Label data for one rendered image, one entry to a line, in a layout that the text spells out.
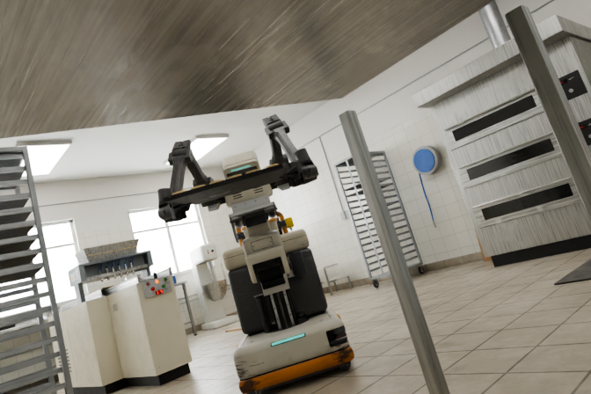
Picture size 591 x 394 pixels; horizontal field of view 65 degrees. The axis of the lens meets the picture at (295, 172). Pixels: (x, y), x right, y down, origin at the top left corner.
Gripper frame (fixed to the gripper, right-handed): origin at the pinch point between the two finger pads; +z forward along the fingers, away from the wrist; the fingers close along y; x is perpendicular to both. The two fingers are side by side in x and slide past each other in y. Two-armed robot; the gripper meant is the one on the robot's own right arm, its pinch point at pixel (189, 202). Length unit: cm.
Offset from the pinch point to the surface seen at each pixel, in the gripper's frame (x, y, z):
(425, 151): 482, 15, -130
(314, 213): 519, -20, -382
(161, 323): 96, -68, -220
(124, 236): 289, 40, -611
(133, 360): 83, -93, -258
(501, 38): 439, 102, 18
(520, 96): 373, 29, 31
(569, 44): 377, 57, 83
